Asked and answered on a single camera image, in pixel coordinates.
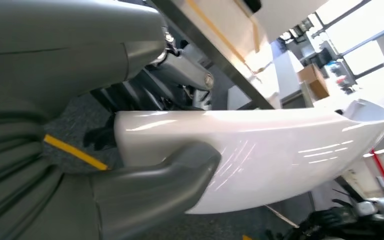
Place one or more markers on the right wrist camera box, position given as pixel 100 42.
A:
pixel 366 208

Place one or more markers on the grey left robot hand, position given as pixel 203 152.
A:
pixel 46 49

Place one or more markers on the red metal bar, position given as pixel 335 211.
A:
pixel 382 172

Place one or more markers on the brown cardboard box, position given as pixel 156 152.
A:
pixel 314 82

